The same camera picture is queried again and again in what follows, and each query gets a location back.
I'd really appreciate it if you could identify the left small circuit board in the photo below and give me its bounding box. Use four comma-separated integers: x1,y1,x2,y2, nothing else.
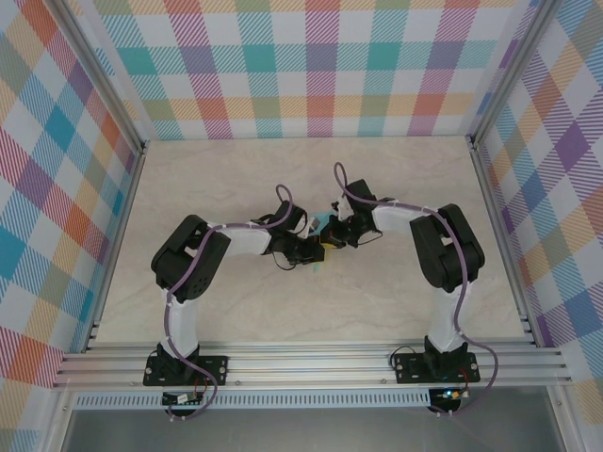
161,391,204,407

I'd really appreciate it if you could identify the aluminium frame leg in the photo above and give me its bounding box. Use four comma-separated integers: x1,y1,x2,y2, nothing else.
40,389,79,452
546,383,583,452

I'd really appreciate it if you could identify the left aluminium side rail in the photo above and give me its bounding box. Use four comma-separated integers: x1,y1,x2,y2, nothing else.
84,140,148,352

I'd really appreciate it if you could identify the gripper thin black wire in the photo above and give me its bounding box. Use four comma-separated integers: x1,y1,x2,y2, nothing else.
350,228,383,247
272,251,302,272

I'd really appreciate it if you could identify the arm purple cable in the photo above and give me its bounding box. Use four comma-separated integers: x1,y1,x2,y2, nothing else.
162,183,296,423
332,161,500,418

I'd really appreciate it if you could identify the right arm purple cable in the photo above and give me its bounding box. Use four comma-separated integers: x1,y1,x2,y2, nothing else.
332,161,500,418

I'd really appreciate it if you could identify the right small circuit board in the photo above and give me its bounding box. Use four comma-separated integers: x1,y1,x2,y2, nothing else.
433,387,470,402

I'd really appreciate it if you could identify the small circuit board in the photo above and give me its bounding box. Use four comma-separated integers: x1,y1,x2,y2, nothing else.
433,387,470,402
161,391,204,407

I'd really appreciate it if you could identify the left gripper thin black wire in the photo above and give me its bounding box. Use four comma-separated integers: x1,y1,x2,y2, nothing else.
272,251,302,272

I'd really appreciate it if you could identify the slotted grey cable duct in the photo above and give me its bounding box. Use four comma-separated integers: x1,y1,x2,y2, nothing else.
73,393,432,411

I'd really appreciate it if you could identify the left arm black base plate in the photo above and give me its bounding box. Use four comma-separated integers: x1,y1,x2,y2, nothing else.
143,353,231,388

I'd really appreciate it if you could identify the grey metal panel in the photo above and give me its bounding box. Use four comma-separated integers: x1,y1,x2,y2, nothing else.
60,408,564,452

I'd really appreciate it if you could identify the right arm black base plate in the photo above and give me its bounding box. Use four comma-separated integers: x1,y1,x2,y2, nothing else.
394,350,481,385

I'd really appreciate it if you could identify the right gripper thin black wire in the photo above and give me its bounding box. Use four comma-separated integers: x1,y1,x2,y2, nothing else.
350,228,383,247

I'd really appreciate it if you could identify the left aluminium corner post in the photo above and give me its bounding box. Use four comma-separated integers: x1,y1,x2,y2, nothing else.
55,0,147,154

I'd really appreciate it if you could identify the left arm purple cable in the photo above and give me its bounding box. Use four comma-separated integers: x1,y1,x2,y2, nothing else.
162,183,296,423

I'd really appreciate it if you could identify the aluminium side rail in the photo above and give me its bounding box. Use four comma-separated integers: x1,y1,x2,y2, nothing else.
84,140,148,352
465,135,541,349

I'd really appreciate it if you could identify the light blue cloth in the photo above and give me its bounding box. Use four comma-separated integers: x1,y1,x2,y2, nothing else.
305,210,336,275

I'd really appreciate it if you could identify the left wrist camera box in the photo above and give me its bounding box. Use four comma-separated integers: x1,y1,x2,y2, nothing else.
294,214,322,240

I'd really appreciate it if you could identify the long aluminium mounting rail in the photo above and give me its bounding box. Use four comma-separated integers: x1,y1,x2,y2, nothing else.
52,341,574,391

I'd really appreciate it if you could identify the black wire loop at base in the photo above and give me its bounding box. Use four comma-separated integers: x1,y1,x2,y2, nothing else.
389,345,418,373

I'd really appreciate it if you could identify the right aluminium side rail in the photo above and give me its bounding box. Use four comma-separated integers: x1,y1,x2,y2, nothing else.
465,135,541,349

